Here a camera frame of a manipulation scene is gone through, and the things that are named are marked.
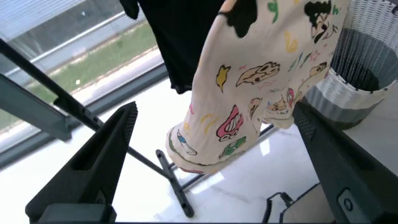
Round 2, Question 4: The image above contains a window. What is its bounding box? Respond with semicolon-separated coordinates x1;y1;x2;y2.
0;0;170;170

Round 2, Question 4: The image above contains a cream printed garment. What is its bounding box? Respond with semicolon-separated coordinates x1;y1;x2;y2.
165;0;352;175

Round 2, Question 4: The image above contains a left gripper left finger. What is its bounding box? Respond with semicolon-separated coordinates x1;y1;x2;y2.
24;101;139;224

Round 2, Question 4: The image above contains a black clothes rack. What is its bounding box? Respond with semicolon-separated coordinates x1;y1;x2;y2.
0;39;279;218

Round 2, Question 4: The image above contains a black cable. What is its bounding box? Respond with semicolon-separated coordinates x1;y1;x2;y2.
262;192;295;224

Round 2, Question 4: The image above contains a black short-sleeved shirt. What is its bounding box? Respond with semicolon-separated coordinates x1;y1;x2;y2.
119;0;224;95

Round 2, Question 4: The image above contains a white laundry basket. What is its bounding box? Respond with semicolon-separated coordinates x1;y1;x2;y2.
300;0;398;131

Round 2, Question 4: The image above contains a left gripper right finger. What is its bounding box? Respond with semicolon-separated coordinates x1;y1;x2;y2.
292;101;398;224

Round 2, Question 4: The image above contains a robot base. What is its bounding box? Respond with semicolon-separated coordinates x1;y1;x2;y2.
281;183;335;224

